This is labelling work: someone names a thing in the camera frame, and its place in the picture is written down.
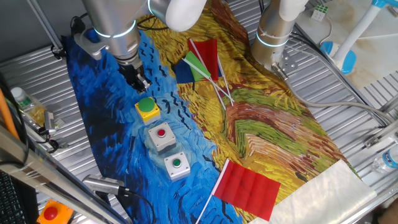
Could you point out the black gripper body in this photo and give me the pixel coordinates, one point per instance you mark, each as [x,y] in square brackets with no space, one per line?
[130,70]

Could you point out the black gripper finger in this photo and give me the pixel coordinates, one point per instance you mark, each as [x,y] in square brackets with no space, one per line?
[138,84]
[145,81]

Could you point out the yellow box green mushroom button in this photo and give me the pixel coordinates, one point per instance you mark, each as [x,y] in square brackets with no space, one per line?
[149,115]

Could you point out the grey box red button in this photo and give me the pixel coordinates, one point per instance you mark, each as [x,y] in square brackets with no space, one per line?
[161,141]

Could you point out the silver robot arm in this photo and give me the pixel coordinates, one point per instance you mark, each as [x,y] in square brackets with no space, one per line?
[115,21]

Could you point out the small dark blue flag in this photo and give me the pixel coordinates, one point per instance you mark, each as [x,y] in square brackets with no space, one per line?
[183,74]

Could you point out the small green flag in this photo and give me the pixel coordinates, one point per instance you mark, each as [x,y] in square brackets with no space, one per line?
[196,67]

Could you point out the small red flag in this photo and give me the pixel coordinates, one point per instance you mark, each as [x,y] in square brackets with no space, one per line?
[206,56]

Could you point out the grey metal rod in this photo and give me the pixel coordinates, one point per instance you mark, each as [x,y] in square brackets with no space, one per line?
[46,29]

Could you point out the grey box green button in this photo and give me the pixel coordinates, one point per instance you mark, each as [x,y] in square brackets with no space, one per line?
[177,170]

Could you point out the small silver clamp device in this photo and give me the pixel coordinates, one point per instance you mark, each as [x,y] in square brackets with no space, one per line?
[49,123]

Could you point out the silver ribbed handheld device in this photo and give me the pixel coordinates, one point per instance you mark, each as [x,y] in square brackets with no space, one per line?
[101,184]

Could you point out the plastic bottle yellow liquid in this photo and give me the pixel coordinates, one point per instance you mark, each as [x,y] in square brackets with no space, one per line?
[28,105]

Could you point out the painted landscape print cloth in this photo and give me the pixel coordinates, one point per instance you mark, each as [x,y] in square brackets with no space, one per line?
[264,130]

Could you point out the orange pole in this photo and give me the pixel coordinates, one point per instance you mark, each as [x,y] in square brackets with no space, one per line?
[7,115]

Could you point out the large red flag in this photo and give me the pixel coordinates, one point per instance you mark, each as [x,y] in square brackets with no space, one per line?
[248,189]

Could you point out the orange emergency stop box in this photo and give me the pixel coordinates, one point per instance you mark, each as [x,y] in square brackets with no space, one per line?
[54,213]

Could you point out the black keyboard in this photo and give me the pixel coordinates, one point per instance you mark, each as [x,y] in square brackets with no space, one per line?
[12,202]

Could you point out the rubik's cube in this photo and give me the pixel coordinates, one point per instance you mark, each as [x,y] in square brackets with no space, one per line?
[319,12]

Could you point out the white marbled sheet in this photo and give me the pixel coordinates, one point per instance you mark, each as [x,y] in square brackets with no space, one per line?
[320,199]

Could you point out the white and blue desk lamp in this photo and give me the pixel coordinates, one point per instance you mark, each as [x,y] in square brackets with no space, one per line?
[357,31]

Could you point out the water bottle blue label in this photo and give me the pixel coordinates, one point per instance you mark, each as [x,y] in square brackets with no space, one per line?
[387,160]

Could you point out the wrist camera with silver bracket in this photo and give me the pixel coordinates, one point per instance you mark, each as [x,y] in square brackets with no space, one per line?
[90,45]

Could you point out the aluminium frame beam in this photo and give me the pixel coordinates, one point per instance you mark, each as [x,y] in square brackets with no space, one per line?
[46,174]

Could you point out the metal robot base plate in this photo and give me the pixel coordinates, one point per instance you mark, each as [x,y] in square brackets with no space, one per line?
[289,62]

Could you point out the aluminium profile bracket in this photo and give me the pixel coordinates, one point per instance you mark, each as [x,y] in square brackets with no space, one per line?
[381,135]

